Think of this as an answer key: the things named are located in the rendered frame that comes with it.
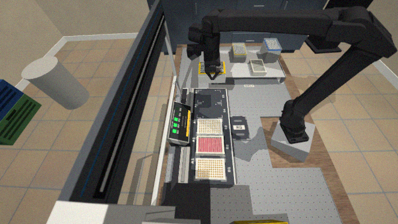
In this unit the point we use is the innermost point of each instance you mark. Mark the yellow open-top bin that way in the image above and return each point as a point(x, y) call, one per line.
point(269, 221)

